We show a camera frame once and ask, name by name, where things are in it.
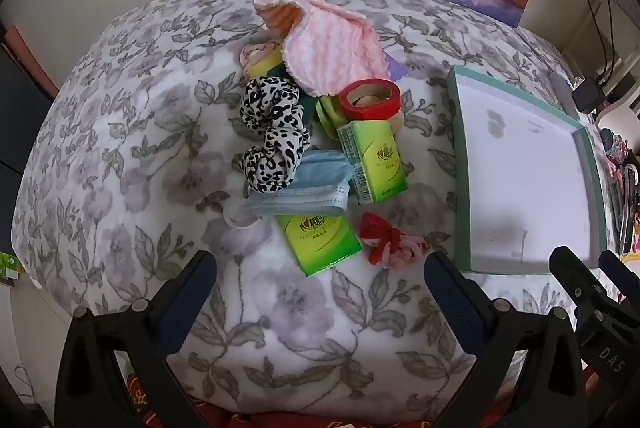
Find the stack of patterned tape rolls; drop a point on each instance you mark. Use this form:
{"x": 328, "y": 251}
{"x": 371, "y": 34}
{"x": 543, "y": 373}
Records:
{"x": 612, "y": 142}

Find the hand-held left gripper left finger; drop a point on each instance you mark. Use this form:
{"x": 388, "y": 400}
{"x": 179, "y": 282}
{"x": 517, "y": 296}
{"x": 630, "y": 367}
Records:
{"x": 187, "y": 303}

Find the dark cabinet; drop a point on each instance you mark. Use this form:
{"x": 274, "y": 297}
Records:
{"x": 20, "y": 132}

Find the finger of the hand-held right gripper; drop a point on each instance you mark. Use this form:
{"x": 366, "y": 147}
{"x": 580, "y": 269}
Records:
{"x": 570, "y": 270}
{"x": 620, "y": 273}

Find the white box with green rim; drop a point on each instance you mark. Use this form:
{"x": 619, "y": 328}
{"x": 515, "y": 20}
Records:
{"x": 525, "y": 183}

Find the white cutout rack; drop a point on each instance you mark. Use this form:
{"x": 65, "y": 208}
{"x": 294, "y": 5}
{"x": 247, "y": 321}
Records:
{"x": 620, "y": 110}

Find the grey floral blanket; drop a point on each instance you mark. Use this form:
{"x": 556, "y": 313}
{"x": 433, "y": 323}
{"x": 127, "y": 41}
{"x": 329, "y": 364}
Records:
{"x": 150, "y": 132}

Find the red pink yarn scrunchie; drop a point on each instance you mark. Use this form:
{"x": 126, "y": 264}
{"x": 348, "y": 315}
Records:
{"x": 385, "y": 240}

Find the blue face mask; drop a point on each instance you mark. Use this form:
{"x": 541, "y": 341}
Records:
{"x": 310, "y": 188}

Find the green tissue pack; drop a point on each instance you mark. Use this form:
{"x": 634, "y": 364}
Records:
{"x": 377, "y": 162}
{"x": 320, "y": 243}

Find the pink striped towel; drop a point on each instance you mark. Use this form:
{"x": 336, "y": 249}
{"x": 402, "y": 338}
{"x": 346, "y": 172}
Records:
{"x": 330, "y": 47}

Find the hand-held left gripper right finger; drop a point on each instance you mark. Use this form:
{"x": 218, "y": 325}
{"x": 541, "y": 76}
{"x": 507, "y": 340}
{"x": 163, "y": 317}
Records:
{"x": 455, "y": 303}

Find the red patterned cloth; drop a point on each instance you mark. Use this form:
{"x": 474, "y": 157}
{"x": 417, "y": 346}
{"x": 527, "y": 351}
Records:
{"x": 280, "y": 422}

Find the pink plush scrunchie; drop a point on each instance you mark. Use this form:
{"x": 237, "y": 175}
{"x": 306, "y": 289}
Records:
{"x": 252, "y": 52}

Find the small green box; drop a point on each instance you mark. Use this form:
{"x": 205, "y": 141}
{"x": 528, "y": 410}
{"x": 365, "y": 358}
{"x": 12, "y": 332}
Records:
{"x": 7, "y": 268}

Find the grey phone stand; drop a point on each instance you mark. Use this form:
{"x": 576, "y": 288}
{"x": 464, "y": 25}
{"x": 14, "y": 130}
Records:
{"x": 622, "y": 208}

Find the leopard print scrunchie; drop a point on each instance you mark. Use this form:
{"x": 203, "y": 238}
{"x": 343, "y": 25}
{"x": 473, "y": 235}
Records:
{"x": 272, "y": 127}

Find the purple soft packet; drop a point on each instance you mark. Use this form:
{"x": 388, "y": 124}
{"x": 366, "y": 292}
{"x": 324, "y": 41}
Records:
{"x": 395, "y": 67}

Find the white power strip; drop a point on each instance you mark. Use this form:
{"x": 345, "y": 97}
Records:
{"x": 561, "y": 90}

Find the red tape roll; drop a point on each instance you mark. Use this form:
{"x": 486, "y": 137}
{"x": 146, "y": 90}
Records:
{"x": 372, "y": 107}

